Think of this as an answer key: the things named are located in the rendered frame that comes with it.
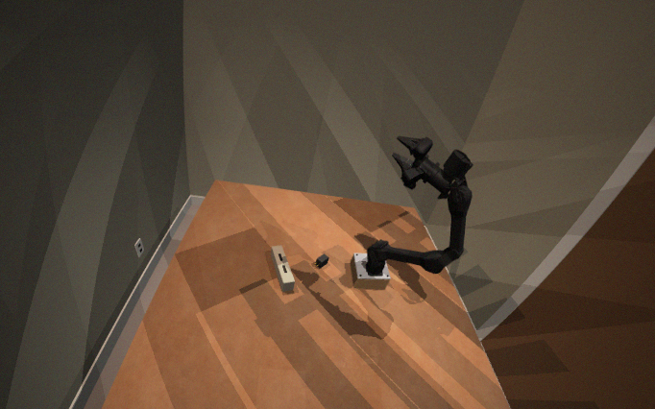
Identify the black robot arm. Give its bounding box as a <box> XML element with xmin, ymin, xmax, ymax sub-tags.
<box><xmin>366</xmin><ymin>149</ymin><xmax>473</xmax><ymax>277</ymax></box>

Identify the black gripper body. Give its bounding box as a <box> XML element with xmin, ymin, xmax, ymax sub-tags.
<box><xmin>407</xmin><ymin>137</ymin><xmax>441</xmax><ymax>183</ymax></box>

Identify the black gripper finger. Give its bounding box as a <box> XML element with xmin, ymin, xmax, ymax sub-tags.
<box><xmin>397</xmin><ymin>136</ymin><xmax>425</xmax><ymax>156</ymax></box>
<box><xmin>392</xmin><ymin>153</ymin><xmax>414</xmax><ymax>176</ymax></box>

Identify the black two-prong plug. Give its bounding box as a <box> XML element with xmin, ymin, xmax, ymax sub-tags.
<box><xmin>315</xmin><ymin>253</ymin><xmax>329</xmax><ymax>269</ymax></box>

